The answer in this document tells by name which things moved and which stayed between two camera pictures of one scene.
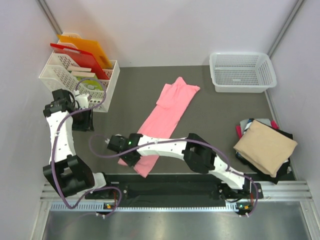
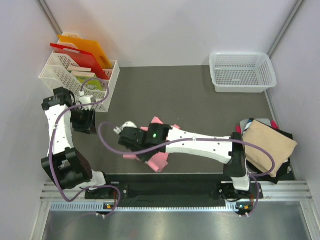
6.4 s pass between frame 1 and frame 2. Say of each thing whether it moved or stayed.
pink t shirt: moved
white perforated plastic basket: stayed
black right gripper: moved
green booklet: stayed
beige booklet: stayed
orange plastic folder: stayed
